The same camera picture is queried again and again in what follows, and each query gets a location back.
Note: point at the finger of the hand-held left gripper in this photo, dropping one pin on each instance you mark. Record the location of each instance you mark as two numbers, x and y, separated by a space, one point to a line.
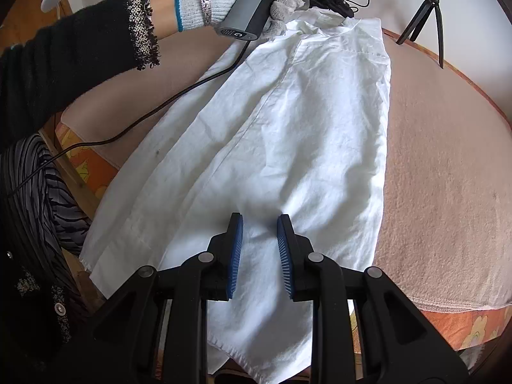
336 4

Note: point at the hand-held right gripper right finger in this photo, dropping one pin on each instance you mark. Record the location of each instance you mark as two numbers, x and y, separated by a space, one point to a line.
284 248

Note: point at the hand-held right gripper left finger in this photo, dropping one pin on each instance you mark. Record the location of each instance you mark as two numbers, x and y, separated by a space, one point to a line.
236 248

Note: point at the white shirt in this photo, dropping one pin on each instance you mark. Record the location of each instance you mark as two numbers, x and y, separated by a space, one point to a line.
300 128

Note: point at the person's left forearm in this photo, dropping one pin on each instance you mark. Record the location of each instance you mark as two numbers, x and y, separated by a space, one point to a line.
60 60

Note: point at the black mini tripod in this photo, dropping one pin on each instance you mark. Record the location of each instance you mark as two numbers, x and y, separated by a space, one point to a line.
434 4

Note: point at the beige blanket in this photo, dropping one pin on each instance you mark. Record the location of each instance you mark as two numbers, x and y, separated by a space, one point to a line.
440 168

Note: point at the black striped skirt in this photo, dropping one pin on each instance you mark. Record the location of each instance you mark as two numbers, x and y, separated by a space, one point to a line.
52 208

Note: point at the black cardigan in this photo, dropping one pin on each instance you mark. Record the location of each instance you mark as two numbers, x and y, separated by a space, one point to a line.
28 308

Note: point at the wooden bed frame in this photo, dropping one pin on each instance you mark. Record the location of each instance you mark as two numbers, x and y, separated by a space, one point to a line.
68 156

